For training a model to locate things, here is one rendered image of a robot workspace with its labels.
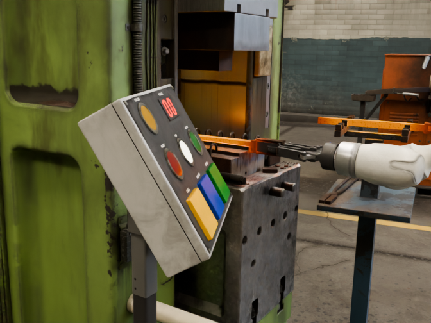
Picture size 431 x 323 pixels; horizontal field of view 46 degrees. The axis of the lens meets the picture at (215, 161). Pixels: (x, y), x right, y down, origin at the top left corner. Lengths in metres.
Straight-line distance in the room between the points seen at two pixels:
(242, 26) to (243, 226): 0.53
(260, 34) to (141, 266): 0.77
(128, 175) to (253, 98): 1.03
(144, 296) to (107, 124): 0.39
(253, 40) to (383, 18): 7.50
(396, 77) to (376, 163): 3.54
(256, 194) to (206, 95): 0.54
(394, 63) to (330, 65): 4.22
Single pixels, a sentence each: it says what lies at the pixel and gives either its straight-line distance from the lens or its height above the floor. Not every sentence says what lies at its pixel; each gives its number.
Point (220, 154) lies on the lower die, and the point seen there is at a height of 0.98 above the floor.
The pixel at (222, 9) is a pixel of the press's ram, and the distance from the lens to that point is 1.32.
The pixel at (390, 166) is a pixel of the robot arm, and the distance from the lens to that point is 1.30.
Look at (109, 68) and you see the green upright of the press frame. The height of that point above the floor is 1.23.
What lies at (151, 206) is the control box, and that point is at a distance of 0.79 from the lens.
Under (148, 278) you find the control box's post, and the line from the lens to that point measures 1.02.
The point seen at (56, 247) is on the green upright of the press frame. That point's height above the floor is 0.71.
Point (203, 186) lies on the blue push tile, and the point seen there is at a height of 1.04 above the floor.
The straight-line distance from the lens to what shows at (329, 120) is 1.89.
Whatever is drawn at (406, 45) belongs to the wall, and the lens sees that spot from 8.86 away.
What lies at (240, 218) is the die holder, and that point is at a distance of 1.37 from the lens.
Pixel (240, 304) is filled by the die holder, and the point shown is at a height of 0.58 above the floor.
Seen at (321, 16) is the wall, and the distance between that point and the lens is 9.03.
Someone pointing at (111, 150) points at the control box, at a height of 1.12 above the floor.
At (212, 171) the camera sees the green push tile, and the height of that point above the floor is 1.04.
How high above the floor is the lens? 1.28
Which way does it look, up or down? 13 degrees down
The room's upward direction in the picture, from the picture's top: 1 degrees clockwise
